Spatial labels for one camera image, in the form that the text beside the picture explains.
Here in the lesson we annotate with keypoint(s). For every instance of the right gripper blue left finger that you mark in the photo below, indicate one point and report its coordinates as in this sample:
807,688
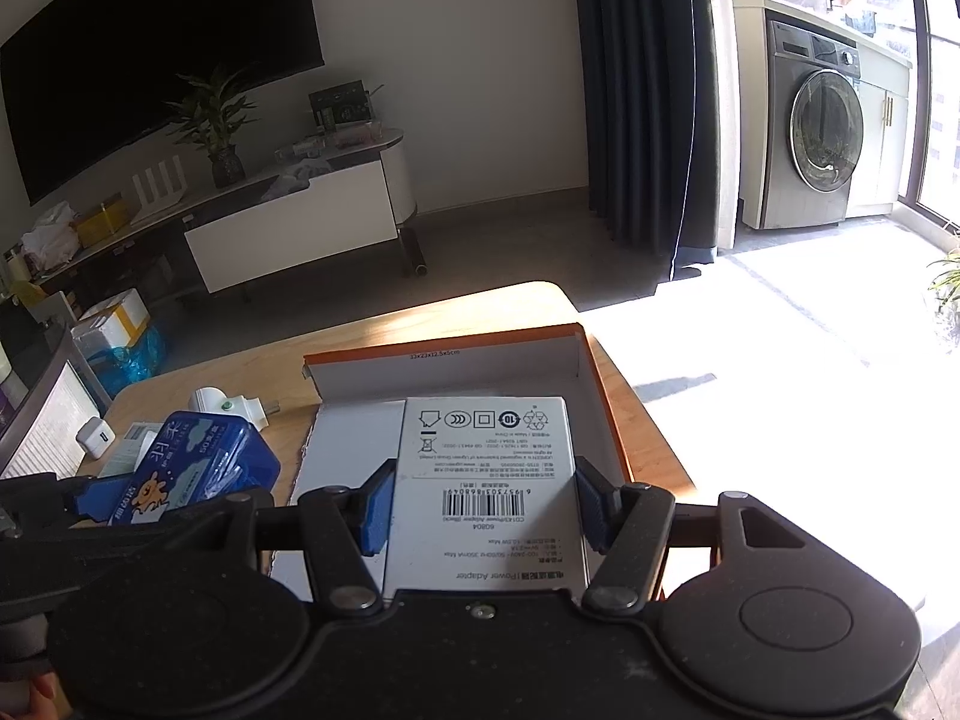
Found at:
376,497

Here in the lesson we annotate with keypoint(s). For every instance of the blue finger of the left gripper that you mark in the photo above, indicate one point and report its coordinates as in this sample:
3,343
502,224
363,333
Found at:
97,498

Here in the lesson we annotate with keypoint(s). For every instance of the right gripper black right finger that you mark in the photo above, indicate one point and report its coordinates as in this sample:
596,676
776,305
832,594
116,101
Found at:
600,506

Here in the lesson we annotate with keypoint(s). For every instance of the small white cube charger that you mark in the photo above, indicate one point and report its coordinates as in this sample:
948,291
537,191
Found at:
96,437

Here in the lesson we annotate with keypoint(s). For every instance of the blue floss pick case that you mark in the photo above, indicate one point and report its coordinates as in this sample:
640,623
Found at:
195,457

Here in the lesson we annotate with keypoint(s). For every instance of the white power adapter box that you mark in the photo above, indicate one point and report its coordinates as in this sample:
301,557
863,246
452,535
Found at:
485,498

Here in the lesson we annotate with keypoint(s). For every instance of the person's left hand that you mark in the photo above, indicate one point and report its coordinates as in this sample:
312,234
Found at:
30,699

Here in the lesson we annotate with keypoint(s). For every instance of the teal green carton box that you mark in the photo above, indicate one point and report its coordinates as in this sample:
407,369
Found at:
130,449

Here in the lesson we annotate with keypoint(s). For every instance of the orange white cardboard box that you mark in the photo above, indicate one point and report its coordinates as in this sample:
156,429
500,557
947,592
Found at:
363,392

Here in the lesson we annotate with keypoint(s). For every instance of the round dark-top ribbed table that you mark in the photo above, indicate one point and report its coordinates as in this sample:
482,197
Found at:
40,435

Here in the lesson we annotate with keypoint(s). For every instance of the blue plastic bag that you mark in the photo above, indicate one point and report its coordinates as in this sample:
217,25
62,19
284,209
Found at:
118,368

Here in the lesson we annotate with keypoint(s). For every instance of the white plug-in mosquito heater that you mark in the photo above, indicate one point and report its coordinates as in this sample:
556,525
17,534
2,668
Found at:
213,401

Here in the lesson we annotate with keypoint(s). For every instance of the cardboard parcel with yellow tape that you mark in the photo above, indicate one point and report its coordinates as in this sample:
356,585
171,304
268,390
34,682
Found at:
115,323

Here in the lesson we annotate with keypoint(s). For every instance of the white plastic bag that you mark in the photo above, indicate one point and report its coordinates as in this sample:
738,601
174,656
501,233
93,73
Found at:
53,239

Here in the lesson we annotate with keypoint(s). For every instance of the yellow box on stand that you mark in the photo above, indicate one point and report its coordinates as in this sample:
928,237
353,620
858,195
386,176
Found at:
105,220

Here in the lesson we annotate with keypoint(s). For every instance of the white wifi router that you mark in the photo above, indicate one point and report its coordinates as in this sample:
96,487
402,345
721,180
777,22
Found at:
159,188

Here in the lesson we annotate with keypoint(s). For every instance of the white TV stand cabinet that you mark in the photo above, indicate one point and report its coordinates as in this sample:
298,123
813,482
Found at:
238,234

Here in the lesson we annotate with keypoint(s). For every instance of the black framed display box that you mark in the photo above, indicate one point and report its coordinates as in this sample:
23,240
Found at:
341,106

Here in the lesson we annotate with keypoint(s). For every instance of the potted bamboo on TV stand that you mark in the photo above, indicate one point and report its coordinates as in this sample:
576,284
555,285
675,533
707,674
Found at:
208,116

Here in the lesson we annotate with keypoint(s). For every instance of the silver washing machine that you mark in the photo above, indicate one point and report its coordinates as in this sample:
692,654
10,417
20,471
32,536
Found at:
815,125

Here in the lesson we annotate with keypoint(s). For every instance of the dark blue curtain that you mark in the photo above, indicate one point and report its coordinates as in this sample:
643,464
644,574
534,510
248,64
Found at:
652,126

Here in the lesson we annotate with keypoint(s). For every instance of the large black wall television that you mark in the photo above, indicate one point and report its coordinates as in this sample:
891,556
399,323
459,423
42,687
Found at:
84,78

